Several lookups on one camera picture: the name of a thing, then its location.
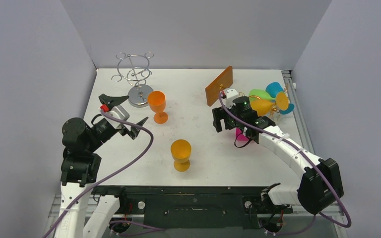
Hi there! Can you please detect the pink wine glass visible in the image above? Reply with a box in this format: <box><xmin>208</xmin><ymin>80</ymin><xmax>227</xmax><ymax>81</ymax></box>
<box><xmin>235</xmin><ymin>128</ymin><xmax>249</xmax><ymax>142</ymax></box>

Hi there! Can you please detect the yellow wine glass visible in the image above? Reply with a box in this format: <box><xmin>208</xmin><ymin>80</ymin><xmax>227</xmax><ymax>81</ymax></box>
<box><xmin>170</xmin><ymin>139</ymin><xmax>192</xmax><ymax>172</ymax></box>
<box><xmin>249</xmin><ymin>92</ymin><xmax>289</xmax><ymax>116</ymax></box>

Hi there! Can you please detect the green wine glass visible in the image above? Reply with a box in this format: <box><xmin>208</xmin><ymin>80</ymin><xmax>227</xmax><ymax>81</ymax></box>
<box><xmin>249</xmin><ymin>89</ymin><xmax>275</xmax><ymax>101</ymax></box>

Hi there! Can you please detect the gold wire glass rack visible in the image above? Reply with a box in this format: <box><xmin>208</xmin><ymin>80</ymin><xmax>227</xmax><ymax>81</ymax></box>
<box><xmin>205</xmin><ymin>66</ymin><xmax>280</xmax><ymax>116</ymax></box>

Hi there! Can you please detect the blue wine glass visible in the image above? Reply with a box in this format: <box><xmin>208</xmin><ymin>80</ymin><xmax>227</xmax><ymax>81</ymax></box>
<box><xmin>266</xmin><ymin>82</ymin><xmax>295</xmax><ymax>115</ymax></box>

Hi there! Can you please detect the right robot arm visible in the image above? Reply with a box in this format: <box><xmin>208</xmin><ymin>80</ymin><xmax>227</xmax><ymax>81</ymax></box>
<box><xmin>212</xmin><ymin>96</ymin><xmax>344</xmax><ymax>215</ymax></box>

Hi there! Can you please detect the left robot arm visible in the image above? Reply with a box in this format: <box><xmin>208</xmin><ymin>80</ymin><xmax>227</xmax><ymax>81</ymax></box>
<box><xmin>44</xmin><ymin>94</ymin><xmax>148</xmax><ymax>238</ymax></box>

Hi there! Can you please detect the dark orange wine glass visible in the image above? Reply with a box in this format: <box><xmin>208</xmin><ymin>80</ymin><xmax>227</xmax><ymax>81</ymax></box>
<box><xmin>147</xmin><ymin>91</ymin><xmax>168</xmax><ymax>124</ymax></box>

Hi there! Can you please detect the yellow wine glass front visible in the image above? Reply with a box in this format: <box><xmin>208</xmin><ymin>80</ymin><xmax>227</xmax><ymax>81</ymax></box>
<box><xmin>170</xmin><ymin>139</ymin><xmax>192</xmax><ymax>172</ymax></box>

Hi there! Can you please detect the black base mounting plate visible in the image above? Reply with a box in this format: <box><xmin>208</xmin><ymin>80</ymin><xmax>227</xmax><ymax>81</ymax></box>
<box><xmin>91</xmin><ymin>185</ymin><xmax>293</xmax><ymax>229</ymax></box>

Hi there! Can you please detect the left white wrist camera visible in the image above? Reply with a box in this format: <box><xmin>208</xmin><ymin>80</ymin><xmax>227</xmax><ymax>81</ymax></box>
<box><xmin>100</xmin><ymin>105</ymin><xmax>130</xmax><ymax>130</ymax></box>

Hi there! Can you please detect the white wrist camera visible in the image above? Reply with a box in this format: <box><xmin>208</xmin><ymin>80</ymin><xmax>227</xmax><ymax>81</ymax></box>
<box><xmin>224</xmin><ymin>88</ymin><xmax>240</xmax><ymax>109</ymax></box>
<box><xmin>100</xmin><ymin>105</ymin><xmax>130</xmax><ymax>130</ymax></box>

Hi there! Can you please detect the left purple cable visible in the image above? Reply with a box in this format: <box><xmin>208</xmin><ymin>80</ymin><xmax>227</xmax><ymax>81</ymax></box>
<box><xmin>42</xmin><ymin>110</ymin><xmax>167</xmax><ymax>238</ymax></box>

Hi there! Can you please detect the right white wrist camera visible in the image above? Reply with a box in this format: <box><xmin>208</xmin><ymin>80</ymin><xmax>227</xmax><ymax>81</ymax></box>
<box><xmin>224</xmin><ymin>88</ymin><xmax>240</xmax><ymax>109</ymax></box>

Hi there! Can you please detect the silver wire glass rack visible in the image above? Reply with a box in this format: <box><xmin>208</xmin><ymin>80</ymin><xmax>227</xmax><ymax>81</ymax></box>
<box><xmin>111</xmin><ymin>51</ymin><xmax>154</xmax><ymax>108</ymax></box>

